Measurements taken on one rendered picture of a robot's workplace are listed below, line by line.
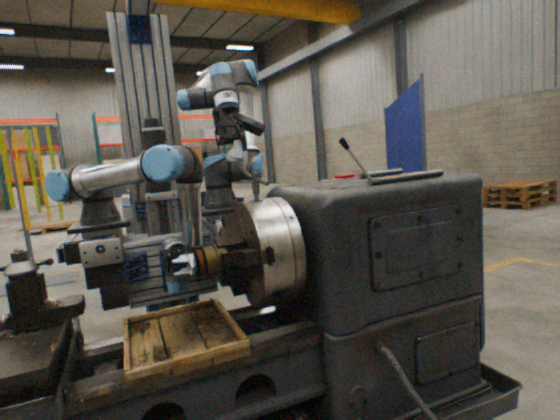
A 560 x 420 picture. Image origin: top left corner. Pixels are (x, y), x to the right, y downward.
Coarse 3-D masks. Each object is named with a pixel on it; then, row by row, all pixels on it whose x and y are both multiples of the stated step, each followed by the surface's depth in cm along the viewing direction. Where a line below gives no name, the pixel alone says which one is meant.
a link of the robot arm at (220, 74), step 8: (216, 64) 125; (224, 64) 125; (216, 72) 124; (224, 72) 124; (232, 72) 127; (216, 80) 124; (224, 80) 123; (232, 80) 125; (216, 88) 123; (224, 88) 123; (232, 88) 124
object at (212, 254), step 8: (208, 248) 107; (216, 248) 107; (224, 248) 110; (200, 256) 105; (208, 256) 105; (216, 256) 106; (200, 264) 104; (208, 264) 105; (216, 264) 106; (200, 272) 105; (208, 272) 106; (216, 272) 107
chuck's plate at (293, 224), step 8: (280, 200) 111; (280, 208) 107; (288, 208) 108; (288, 216) 105; (288, 224) 104; (296, 224) 104; (296, 232) 103; (296, 240) 102; (296, 248) 102; (304, 248) 103; (296, 256) 102; (304, 256) 103; (296, 264) 102; (304, 264) 103; (296, 272) 103; (304, 272) 104; (296, 280) 104; (304, 280) 105; (296, 288) 106; (296, 296) 110
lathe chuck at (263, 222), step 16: (240, 208) 112; (256, 208) 106; (272, 208) 107; (240, 224) 114; (256, 224) 101; (272, 224) 102; (256, 240) 102; (272, 240) 100; (288, 240) 102; (288, 256) 101; (256, 272) 105; (272, 272) 100; (288, 272) 102; (256, 288) 107; (272, 288) 102; (288, 288) 104; (256, 304) 109
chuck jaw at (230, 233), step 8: (224, 216) 116; (232, 216) 117; (224, 224) 116; (232, 224) 116; (224, 232) 113; (232, 232) 114; (240, 232) 115; (216, 240) 111; (224, 240) 112; (232, 240) 112; (240, 240) 113; (232, 248) 114
